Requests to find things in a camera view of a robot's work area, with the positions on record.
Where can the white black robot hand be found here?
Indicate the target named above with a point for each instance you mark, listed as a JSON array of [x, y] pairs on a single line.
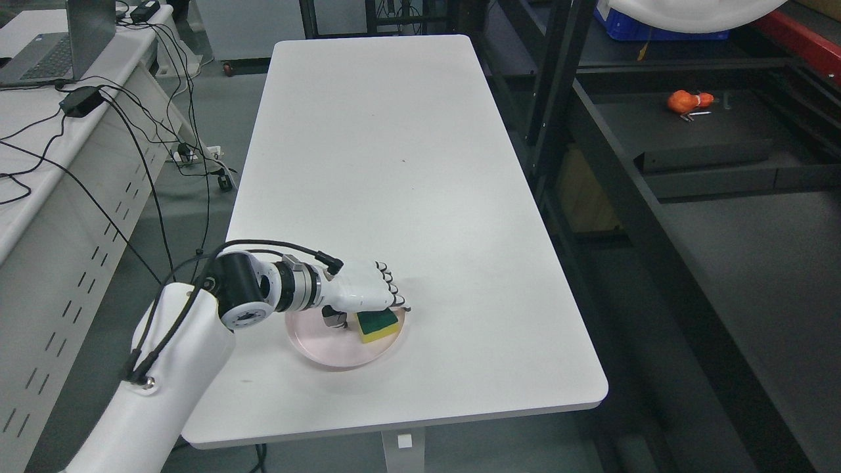
[[359, 286]]

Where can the green yellow sponge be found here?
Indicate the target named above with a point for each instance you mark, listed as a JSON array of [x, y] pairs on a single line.
[[375, 325]]

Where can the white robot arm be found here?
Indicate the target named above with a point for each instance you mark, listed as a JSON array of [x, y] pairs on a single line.
[[186, 337]]

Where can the pink round plate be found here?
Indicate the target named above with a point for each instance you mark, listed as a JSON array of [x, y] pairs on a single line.
[[338, 348]]

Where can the white table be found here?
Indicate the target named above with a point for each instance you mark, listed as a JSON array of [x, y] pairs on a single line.
[[392, 149]]

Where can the white power strip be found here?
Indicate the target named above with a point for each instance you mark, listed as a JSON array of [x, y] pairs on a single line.
[[183, 153]]

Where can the white side desk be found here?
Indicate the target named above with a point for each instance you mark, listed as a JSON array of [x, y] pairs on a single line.
[[72, 191]]

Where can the black power adapter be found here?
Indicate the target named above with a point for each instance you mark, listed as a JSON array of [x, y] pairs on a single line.
[[82, 101]]

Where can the black metal shelving rack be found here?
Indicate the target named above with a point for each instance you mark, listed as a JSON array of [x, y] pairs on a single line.
[[703, 248]]

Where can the orange toy object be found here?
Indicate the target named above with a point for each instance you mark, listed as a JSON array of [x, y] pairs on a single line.
[[683, 102]]

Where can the grey laptop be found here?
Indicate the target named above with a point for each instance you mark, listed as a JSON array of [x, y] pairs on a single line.
[[65, 56]]

